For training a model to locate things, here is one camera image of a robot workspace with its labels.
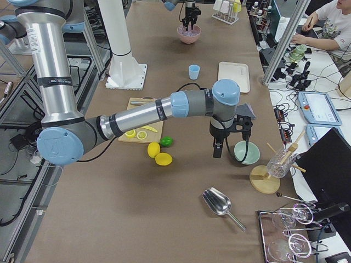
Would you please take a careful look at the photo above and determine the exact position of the yellow plastic cup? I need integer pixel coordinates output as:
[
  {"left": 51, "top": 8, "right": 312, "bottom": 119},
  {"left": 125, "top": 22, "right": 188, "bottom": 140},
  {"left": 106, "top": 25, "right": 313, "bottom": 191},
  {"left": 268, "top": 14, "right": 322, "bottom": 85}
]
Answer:
[{"left": 233, "top": 0, "right": 242, "bottom": 13}]

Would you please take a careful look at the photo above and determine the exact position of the wooden cutting board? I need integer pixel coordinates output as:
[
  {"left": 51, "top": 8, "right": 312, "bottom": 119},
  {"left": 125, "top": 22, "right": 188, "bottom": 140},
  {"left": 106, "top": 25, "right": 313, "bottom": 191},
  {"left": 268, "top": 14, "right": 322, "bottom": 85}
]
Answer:
[{"left": 118, "top": 97, "right": 163, "bottom": 144}]

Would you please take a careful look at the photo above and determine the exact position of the grey folded cloth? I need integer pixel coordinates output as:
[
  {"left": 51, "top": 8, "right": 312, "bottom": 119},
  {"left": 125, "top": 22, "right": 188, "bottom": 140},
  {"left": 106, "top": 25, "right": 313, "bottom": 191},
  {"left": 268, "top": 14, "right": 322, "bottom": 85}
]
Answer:
[{"left": 236, "top": 103, "right": 257, "bottom": 119}]

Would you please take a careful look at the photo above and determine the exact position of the yellow lemon inner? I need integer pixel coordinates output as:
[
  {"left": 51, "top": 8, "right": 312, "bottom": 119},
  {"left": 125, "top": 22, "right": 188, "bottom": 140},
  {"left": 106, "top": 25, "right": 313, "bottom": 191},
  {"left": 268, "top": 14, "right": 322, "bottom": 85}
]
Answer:
[{"left": 155, "top": 152, "right": 173, "bottom": 166}]

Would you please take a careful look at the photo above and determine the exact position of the yellow lemon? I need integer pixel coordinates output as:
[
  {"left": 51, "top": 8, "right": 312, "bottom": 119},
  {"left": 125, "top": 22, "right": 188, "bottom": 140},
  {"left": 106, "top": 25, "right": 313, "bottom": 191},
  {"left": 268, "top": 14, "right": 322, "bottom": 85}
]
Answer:
[
  {"left": 155, "top": 152, "right": 173, "bottom": 166},
  {"left": 147, "top": 142, "right": 161, "bottom": 158}
]

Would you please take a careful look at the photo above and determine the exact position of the aluminium frame post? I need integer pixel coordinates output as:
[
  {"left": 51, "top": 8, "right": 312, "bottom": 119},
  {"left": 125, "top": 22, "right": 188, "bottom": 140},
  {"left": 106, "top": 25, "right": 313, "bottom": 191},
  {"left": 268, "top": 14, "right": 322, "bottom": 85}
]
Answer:
[{"left": 262, "top": 0, "right": 310, "bottom": 86}]

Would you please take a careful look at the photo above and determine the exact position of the wooden cup stand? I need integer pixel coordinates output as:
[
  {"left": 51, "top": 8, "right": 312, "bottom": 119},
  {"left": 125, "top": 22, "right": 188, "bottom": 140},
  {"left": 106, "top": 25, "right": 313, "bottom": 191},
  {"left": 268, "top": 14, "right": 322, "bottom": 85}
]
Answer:
[{"left": 250, "top": 130, "right": 306, "bottom": 194}]

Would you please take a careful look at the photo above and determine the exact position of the dark tray with glasses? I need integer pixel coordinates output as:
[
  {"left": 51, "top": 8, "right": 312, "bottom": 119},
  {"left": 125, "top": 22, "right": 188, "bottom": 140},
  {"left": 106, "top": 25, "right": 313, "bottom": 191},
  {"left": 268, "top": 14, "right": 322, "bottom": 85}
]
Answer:
[{"left": 258, "top": 203, "right": 329, "bottom": 262}]

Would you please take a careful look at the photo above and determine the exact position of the green lime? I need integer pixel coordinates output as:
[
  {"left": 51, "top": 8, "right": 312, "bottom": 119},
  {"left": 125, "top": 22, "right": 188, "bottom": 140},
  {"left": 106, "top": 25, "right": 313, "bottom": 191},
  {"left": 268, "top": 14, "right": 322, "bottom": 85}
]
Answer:
[{"left": 159, "top": 136, "right": 173, "bottom": 147}]

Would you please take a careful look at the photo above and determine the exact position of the mint green bowl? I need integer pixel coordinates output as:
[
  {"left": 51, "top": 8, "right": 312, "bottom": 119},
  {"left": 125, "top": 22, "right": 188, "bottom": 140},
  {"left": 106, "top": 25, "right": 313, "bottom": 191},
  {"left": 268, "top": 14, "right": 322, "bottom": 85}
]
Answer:
[{"left": 234, "top": 141, "right": 260, "bottom": 165}]

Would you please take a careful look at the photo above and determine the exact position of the metal ice scoop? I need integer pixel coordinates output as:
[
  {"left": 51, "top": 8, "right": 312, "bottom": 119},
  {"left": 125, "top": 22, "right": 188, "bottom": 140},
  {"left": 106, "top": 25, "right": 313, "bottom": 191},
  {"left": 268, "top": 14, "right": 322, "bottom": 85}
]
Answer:
[{"left": 202, "top": 187, "right": 246, "bottom": 231}]

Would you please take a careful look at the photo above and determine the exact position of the light blue plastic cup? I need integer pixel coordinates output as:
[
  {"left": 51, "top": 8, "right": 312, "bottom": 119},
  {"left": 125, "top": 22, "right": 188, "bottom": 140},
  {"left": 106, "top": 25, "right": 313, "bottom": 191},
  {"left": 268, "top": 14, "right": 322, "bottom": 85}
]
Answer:
[{"left": 188, "top": 64, "right": 200, "bottom": 80}]

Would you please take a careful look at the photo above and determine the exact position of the white wire cup rack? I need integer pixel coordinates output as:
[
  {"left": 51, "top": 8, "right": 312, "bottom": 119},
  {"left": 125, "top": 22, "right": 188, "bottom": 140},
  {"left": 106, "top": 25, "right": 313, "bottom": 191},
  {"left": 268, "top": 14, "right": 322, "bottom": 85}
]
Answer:
[{"left": 212, "top": 8, "right": 239, "bottom": 25}]

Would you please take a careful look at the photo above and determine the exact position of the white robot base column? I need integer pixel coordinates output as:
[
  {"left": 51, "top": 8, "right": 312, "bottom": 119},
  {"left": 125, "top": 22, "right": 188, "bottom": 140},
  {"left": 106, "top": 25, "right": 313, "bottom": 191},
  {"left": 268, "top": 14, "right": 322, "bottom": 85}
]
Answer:
[{"left": 98, "top": 0, "right": 148, "bottom": 90}]

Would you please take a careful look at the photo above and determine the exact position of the lemon slice inner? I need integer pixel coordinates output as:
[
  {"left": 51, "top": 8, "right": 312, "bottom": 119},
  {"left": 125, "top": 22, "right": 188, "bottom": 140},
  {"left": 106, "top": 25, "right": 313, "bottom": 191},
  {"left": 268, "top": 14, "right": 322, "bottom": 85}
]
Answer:
[{"left": 137, "top": 130, "right": 148, "bottom": 140}]

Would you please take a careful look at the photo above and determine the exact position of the lemon slice near edge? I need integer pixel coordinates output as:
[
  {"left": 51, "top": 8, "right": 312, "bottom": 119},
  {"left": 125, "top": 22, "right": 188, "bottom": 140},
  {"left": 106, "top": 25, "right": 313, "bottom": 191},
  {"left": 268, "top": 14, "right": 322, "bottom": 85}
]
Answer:
[{"left": 124, "top": 129, "right": 137, "bottom": 139}]

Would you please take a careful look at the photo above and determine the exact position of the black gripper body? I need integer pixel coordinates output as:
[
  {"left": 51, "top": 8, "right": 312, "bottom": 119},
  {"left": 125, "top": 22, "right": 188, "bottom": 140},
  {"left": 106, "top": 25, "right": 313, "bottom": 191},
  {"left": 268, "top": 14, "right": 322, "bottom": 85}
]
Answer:
[
  {"left": 182, "top": 7, "right": 201, "bottom": 24},
  {"left": 210, "top": 115, "right": 252, "bottom": 145}
]

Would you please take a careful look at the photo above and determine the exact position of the pink plastic cup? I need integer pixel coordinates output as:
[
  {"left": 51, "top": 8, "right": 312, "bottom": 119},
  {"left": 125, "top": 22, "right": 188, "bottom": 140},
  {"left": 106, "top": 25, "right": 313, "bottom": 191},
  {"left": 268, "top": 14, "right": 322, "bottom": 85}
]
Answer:
[{"left": 220, "top": 0, "right": 230, "bottom": 14}]

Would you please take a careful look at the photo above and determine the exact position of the clear textured glass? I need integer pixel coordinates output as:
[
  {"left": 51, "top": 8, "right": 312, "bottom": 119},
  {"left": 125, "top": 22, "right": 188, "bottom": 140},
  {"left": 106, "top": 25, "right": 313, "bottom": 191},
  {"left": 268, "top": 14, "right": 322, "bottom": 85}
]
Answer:
[{"left": 267, "top": 148, "right": 297, "bottom": 178}]

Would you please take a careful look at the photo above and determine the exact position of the pink bowl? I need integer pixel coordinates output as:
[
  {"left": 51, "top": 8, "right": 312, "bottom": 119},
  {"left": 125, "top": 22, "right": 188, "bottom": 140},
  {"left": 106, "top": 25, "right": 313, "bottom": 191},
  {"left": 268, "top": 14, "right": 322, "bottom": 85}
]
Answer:
[{"left": 177, "top": 25, "right": 201, "bottom": 44}]

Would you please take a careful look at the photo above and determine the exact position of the yellow lemon outer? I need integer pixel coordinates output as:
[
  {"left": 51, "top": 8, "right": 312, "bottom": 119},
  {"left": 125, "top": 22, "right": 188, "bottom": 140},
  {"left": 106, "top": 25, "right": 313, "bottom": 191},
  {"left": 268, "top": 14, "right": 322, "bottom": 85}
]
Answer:
[{"left": 147, "top": 142, "right": 161, "bottom": 158}]

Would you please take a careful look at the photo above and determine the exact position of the clear ice cubes pile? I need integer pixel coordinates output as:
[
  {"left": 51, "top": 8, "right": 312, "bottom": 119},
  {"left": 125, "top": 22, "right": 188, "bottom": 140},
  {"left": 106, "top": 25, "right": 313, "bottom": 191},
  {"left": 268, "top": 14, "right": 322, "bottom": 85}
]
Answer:
[{"left": 177, "top": 25, "right": 201, "bottom": 37}]

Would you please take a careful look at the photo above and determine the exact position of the seated person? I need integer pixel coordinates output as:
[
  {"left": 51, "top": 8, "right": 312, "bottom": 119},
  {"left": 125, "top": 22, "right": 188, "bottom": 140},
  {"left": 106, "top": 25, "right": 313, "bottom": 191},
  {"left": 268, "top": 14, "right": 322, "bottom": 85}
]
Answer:
[{"left": 291, "top": 0, "right": 350, "bottom": 58}]

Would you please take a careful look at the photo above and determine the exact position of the white plastic cup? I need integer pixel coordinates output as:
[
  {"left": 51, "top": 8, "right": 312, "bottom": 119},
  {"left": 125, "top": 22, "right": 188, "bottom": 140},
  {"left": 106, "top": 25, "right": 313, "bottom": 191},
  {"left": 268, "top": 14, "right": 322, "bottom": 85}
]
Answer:
[{"left": 213, "top": 0, "right": 222, "bottom": 11}]

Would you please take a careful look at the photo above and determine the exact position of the cream rabbit tray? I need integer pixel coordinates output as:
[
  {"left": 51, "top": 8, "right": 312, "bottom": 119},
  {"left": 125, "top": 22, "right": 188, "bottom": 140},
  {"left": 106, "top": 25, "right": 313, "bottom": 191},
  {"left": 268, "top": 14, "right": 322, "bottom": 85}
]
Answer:
[{"left": 218, "top": 61, "right": 250, "bottom": 93}]

